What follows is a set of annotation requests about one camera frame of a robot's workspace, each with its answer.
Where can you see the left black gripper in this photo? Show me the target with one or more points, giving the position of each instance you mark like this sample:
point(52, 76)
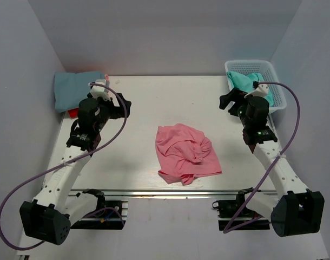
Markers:
point(117, 107)

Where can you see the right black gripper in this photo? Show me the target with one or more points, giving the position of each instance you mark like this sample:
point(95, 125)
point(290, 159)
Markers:
point(233, 101)

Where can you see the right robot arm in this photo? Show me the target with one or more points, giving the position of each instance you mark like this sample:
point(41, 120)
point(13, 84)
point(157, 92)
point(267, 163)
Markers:
point(280, 196)

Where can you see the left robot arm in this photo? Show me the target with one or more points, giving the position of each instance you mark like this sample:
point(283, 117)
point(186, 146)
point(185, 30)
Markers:
point(49, 216)

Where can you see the teal t shirt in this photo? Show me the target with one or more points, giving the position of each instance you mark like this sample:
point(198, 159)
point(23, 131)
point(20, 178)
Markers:
point(243, 82)

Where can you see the white plastic basket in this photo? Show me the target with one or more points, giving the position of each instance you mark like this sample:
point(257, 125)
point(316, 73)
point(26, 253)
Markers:
point(266, 69)

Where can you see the folded red t shirt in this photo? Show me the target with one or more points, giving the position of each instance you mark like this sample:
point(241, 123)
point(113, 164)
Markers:
point(73, 113)

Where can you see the folded blue-grey t shirt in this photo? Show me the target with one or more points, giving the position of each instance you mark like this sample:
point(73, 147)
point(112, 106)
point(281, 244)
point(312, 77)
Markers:
point(71, 88)

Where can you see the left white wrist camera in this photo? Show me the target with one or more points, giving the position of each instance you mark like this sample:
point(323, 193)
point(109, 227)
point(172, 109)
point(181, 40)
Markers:
point(100, 91)

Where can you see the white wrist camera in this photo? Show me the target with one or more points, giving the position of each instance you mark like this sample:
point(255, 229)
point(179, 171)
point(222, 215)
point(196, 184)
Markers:
point(260, 90)
point(100, 91)

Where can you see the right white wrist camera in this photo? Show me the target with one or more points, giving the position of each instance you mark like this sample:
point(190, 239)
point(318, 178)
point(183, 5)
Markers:
point(260, 90)

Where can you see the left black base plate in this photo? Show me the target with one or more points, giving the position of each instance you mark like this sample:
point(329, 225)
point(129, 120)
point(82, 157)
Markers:
point(112, 213)

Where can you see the aluminium table rail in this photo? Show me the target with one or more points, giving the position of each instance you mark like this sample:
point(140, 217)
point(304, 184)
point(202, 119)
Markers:
point(170, 193)

